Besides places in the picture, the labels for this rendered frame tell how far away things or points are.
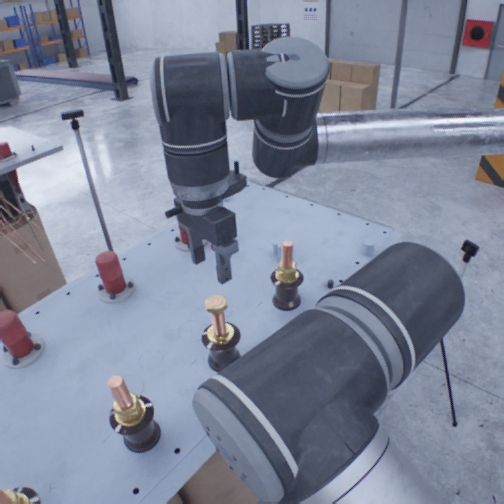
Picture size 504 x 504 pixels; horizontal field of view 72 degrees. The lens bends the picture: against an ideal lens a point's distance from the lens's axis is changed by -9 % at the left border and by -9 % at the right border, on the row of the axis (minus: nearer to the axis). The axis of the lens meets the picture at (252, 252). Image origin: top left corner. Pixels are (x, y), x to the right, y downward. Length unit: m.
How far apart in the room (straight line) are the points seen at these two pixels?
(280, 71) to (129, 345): 0.79
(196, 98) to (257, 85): 0.09
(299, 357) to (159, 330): 0.73
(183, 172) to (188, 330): 0.56
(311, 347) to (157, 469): 0.54
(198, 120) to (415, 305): 0.39
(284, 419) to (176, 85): 0.45
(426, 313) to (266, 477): 0.26
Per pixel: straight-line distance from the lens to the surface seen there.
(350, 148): 0.74
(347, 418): 0.40
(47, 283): 2.54
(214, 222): 0.64
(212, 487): 1.48
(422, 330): 0.48
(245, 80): 0.57
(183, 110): 0.57
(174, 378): 0.97
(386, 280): 0.48
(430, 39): 14.01
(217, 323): 0.86
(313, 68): 0.59
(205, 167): 0.60
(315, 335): 0.41
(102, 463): 0.91
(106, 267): 1.16
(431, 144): 0.82
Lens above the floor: 2.14
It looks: 36 degrees down
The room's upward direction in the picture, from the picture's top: 3 degrees counter-clockwise
